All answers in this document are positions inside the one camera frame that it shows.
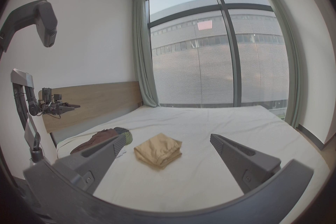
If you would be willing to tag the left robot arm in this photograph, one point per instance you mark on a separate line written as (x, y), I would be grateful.
(22, 78)

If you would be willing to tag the bed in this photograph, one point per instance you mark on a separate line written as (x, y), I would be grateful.
(210, 123)

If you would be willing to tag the green garment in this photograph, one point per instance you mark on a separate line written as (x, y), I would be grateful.
(128, 137)

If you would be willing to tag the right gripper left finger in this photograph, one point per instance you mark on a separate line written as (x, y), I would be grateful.
(99, 157)

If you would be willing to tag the brown garment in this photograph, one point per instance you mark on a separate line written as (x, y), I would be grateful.
(94, 139)

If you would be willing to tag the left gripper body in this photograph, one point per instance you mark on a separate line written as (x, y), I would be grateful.
(59, 108)

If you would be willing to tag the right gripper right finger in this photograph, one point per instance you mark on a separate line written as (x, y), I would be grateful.
(236, 160)

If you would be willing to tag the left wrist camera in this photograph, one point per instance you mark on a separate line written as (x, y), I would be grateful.
(58, 98)

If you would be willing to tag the window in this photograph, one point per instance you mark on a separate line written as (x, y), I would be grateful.
(183, 73)

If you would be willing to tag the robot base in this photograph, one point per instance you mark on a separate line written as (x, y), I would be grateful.
(26, 191)

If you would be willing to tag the black garment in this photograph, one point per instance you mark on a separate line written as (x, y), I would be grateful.
(121, 130)

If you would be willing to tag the tan shorts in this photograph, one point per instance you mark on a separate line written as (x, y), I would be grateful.
(157, 150)

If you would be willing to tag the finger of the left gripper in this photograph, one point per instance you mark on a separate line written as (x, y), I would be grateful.
(73, 107)

